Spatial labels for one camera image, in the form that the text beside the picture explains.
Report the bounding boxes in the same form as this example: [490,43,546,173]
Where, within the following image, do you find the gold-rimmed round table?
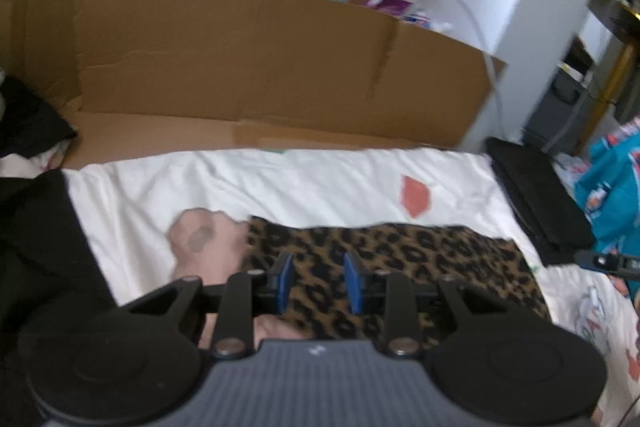
[584,0,640,148]

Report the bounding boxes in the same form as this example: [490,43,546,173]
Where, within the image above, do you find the pink and white pouch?
[364,0,454,34]

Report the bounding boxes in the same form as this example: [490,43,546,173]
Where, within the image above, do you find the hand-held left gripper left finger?
[119,250,295,359]

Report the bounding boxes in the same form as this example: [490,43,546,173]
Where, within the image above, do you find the brown cardboard sheet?
[0,0,509,171]

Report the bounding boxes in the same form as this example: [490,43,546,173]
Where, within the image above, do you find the folded black pants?
[485,136,598,268]

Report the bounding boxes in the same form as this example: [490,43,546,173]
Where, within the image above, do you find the teal patterned blanket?
[571,116,640,299]

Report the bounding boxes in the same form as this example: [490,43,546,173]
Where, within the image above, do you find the leopard print garment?
[247,215,554,354]

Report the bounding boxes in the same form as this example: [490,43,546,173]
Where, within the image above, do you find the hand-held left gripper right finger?
[342,251,519,359]

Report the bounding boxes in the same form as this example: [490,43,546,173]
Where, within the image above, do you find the black bag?
[521,66,602,154]

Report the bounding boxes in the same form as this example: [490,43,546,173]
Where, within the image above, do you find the white bear print bed sheet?
[0,146,640,427]

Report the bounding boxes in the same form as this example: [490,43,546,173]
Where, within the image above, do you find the black crumpled garment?
[0,76,119,344]

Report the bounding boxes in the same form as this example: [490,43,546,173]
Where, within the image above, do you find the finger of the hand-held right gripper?
[573,249,640,279]

